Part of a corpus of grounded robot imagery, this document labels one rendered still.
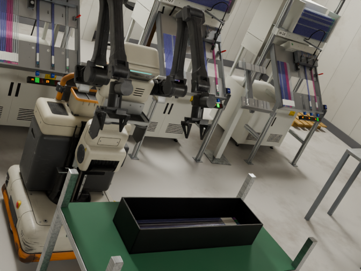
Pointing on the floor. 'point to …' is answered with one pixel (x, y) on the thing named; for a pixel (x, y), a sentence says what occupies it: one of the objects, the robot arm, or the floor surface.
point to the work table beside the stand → (333, 180)
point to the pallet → (305, 122)
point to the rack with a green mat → (84, 255)
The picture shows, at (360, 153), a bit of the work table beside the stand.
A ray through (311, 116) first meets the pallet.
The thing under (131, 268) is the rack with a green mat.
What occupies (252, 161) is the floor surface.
